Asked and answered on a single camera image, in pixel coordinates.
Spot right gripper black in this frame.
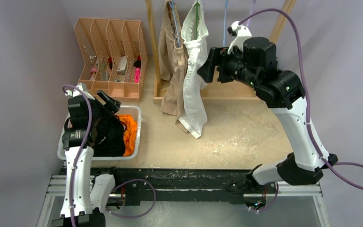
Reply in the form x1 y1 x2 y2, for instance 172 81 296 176
198 46 261 89

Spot white plastic perforated basket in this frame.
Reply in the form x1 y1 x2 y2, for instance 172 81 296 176
57 102 142 161

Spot orange shorts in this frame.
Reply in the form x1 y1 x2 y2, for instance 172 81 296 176
116 114 138 157

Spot black shorts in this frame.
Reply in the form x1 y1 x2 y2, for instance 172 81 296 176
65 100 127 157

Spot white shorts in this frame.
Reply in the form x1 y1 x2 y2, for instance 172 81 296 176
179 0 208 139

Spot green hanger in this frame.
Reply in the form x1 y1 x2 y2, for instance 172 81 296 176
193 1 200 39

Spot lilac plastic hanger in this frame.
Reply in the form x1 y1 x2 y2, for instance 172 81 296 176
246 0 257 28

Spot light blue hanger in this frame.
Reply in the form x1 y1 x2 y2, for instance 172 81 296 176
223 0 229 47

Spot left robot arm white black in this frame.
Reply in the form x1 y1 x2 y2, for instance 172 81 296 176
52 88 122 227

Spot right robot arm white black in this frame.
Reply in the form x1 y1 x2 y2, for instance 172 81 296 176
197 37 338 192

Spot beige shorts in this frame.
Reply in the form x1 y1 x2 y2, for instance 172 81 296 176
158 0 188 133

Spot wooden clothes rack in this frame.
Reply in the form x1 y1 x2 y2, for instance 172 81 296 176
149 15 287 105

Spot pink marker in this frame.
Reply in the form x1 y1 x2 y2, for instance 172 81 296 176
134 68 140 83

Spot white small box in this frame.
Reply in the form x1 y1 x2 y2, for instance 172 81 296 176
117 56 127 75

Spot peach plastic file organizer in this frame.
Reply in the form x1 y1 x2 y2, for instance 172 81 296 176
74 17 148 102

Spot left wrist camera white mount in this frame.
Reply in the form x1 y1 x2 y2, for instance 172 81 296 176
62 83 94 99

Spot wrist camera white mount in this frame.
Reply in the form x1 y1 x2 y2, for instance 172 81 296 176
62 83 94 99
227 21 252 54

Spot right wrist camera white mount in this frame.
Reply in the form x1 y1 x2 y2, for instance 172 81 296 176
227 21 252 54

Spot purple cable loop under rail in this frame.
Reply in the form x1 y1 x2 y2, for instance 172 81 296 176
103 179 157 220

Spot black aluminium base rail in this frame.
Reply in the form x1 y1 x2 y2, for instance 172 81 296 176
45 167 323 208

